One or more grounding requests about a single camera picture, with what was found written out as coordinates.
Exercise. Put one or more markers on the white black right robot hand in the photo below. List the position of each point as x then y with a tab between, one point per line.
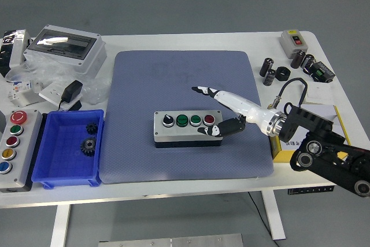
240	104

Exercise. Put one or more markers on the grey four-button control box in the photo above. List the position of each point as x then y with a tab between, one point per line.
179	134

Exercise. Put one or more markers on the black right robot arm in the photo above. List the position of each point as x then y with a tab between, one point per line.
306	121

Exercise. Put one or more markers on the grey five-button control box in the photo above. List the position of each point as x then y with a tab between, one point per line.
26	154

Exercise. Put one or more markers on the black cylindrical capacitor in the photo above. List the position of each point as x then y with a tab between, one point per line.
307	62
269	77
297	59
266	67

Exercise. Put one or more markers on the black hex nut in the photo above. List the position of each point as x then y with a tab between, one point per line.
282	74

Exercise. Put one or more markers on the yellow white cardboard box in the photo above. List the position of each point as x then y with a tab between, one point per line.
281	157

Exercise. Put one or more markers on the black module green terminal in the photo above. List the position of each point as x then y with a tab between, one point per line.
322	72

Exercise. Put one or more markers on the grey-blue mat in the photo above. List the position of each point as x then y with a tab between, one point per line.
138	90

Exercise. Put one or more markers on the black table control panel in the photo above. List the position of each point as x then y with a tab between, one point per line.
310	190

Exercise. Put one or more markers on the white table leg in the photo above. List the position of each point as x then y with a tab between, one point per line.
274	218
59	226

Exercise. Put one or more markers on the clear plastic bag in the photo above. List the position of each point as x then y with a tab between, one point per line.
95	90

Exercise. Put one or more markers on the small black gear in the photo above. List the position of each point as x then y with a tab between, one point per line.
91	128

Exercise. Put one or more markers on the silver metal plate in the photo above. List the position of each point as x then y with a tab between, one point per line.
173	241

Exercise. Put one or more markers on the grey distribution box clear lid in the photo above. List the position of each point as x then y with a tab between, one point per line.
89	59

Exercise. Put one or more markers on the large black gear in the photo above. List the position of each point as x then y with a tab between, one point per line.
88	146

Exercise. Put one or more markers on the black power adapter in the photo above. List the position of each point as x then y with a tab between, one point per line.
72	90

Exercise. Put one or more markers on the blue plastic bin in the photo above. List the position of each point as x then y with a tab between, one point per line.
63	166

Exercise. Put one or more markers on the white circuit breaker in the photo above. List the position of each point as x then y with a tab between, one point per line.
21	93

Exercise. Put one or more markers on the white rectangular box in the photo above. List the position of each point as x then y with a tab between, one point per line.
18	50

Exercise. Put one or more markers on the black silver foil bag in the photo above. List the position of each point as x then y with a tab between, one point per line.
5	53

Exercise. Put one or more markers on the grey two-button switch box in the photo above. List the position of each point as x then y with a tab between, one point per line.
287	44

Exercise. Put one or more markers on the white wall switch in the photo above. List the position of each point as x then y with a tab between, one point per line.
319	93

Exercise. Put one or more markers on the white wall socket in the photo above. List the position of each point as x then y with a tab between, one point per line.
50	93

